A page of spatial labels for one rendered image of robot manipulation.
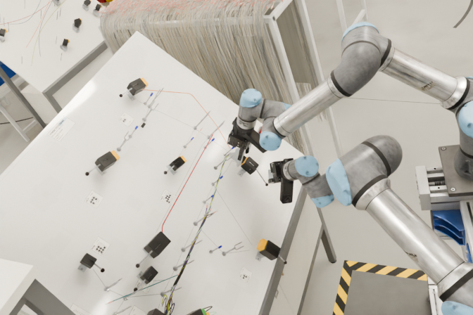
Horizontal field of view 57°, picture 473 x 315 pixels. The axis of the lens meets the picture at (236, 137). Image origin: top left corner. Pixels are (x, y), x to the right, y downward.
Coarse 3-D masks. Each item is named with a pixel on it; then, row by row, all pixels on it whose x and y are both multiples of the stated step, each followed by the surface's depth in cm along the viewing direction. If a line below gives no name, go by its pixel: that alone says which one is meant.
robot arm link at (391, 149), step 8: (376, 136) 119; (384, 136) 119; (376, 144) 116; (384, 144) 116; (392, 144) 116; (384, 152) 114; (392, 152) 115; (400, 152) 117; (392, 160) 115; (400, 160) 117; (392, 168) 116
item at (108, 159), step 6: (102, 156) 150; (108, 156) 151; (114, 156) 152; (96, 162) 150; (102, 162) 149; (108, 162) 150; (114, 162) 152; (96, 168) 156; (102, 168) 149; (102, 174) 156
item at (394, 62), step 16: (352, 32) 135; (368, 32) 133; (384, 48) 133; (384, 64) 135; (400, 64) 136; (416, 64) 136; (400, 80) 140; (416, 80) 138; (432, 80) 137; (448, 80) 138; (464, 80) 139; (432, 96) 142; (448, 96) 139; (464, 96) 137
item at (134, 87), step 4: (136, 80) 171; (140, 80) 172; (128, 84) 170; (132, 84) 170; (136, 84) 171; (140, 84) 172; (144, 84) 173; (128, 88) 171; (132, 88) 170; (136, 88) 170; (140, 88) 171; (128, 92) 177; (132, 92) 171; (136, 92) 171; (120, 96) 168; (132, 96) 177; (132, 100) 177
